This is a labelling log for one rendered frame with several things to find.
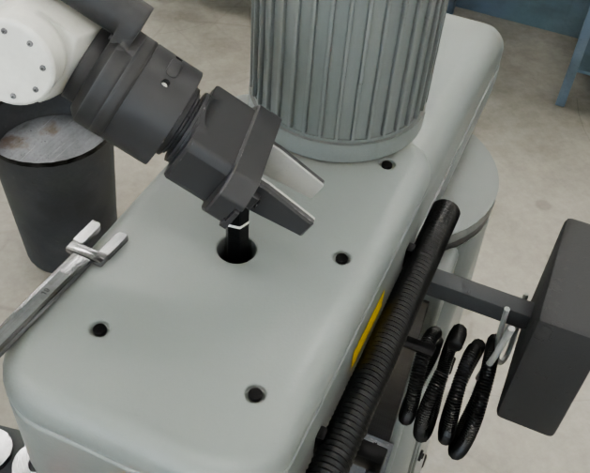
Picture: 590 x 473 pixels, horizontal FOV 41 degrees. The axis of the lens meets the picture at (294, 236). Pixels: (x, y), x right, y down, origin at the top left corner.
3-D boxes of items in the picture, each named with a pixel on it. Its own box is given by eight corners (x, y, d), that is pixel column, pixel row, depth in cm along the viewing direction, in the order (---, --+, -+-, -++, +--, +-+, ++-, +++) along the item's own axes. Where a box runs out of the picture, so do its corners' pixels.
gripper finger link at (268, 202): (298, 234, 67) (237, 196, 65) (319, 214, 65) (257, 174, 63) (295, 247, 66) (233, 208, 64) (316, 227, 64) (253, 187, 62)
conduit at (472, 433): (455, 488, 116) (488, 412, 101) (354, 446, 120) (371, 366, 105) (485, 394, 128) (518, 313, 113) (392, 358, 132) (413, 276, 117)
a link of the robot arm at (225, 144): (241, 159, 73) (130, 87, 70) (297, 93, 67) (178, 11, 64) (205, 252, 64) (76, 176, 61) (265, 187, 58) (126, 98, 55)
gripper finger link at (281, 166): (327, 182, 68) (268, 144, 66) (307, 203, 70) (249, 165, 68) (330, 171, 69) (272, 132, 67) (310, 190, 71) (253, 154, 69)
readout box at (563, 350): (561, 443, 103) (616, 347, 88) (493, 417, 105) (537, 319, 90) (584, 335, 116) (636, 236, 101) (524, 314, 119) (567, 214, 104)
